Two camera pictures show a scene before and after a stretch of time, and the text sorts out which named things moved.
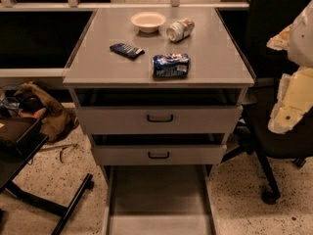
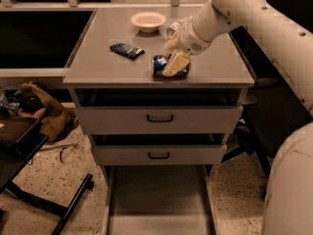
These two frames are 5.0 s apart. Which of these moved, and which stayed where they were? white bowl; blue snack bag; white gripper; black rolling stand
Moved: white gripper
Stayed: blue snack bag; black rolling stand; white bowl
